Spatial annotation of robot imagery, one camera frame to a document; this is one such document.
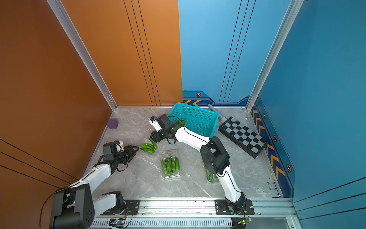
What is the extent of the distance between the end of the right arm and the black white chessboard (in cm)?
46

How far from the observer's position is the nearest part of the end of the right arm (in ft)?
2.24

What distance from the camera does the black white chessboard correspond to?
3.07ft
